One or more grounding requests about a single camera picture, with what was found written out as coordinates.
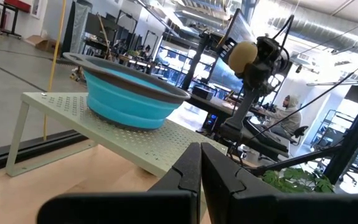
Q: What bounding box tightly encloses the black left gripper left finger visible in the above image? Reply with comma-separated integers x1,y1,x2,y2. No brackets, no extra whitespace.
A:
37,142,202,224

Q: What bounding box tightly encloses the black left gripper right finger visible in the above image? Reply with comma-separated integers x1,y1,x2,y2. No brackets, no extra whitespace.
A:
200,142,358,224

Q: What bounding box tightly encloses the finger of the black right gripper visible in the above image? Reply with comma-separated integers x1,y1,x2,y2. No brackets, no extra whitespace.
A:
239,62,263,91

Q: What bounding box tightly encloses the brown toy kiwi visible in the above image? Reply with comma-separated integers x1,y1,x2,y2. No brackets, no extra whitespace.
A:
227,40,259,75

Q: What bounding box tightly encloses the black work table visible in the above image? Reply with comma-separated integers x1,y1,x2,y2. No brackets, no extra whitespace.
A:
184,92,262,125

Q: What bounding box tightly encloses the seated person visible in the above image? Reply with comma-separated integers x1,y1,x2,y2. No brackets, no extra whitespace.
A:
258,94,303,138

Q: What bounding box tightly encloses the black computer with blue lights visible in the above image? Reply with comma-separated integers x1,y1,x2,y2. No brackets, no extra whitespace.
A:
201,113,220,133

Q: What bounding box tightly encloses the green leafy plant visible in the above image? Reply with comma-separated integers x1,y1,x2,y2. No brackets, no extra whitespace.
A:
260,167,336,194

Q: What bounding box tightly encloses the pale green perforated metal shelf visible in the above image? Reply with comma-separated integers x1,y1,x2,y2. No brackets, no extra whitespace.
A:
5,91,229,179

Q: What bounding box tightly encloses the black office chair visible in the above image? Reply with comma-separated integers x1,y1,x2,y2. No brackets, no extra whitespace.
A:
289,125,309,146

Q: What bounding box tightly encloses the blue collapsible bowl grey rim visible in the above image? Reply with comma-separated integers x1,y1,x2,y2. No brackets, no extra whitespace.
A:
62,52,192,131

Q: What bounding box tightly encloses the brown bag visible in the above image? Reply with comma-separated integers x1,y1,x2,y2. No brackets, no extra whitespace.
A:
69,66,85,82

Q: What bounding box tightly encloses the cardboard box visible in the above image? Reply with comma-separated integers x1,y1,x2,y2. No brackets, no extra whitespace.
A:
25,34,59,53

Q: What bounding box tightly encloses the red top cart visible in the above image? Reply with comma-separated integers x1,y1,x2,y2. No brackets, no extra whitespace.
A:
0,0,32,40

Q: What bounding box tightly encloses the silver ventilation duct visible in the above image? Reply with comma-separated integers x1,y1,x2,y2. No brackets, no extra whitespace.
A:
253,4,358,58

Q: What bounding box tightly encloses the thin black cable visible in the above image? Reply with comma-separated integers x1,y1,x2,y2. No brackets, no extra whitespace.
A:
247,51,358,144

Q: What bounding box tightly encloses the hanging yellow cable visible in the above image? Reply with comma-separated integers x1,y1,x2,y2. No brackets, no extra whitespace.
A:
42,0,67,141

